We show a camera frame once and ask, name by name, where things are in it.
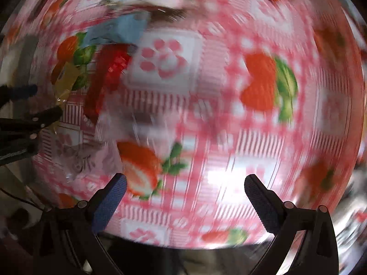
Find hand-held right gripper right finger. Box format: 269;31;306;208
244;174;340;275

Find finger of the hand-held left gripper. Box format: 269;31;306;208
0;106;64;149
0;84;39;108

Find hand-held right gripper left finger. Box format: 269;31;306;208
33;173;128;275

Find yellow snack packet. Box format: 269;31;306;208
51;61;83;102

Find clear pink snack packet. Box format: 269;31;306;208
56;140;124;182

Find red snack packet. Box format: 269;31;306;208
83;44;132;125

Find light blue snack packet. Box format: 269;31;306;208
84;11;151;46

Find strawberry print pink tablecloth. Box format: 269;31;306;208
0;0;367;250

